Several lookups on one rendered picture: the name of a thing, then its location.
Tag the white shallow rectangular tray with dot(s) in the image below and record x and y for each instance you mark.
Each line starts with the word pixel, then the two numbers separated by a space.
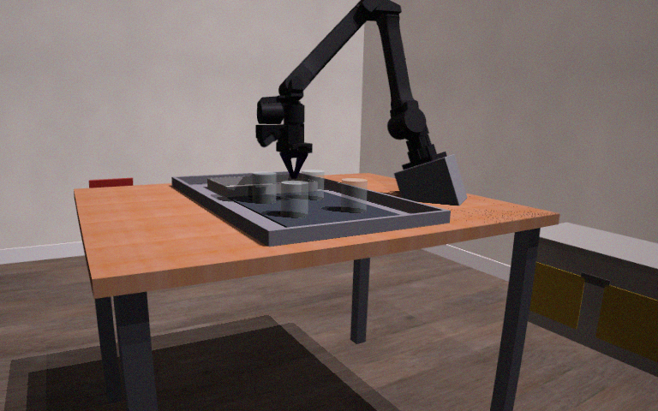
pixel 230 189

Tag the clear glass cylinder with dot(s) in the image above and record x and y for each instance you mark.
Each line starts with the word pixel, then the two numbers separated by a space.
pixel 315 179
pixel 354 195
pixel 264 187
pixel 294 199

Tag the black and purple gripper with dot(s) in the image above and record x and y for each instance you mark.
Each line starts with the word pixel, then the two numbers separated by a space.
pixel 301 153

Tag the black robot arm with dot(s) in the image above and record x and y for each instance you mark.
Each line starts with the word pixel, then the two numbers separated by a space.
pixel 410 124

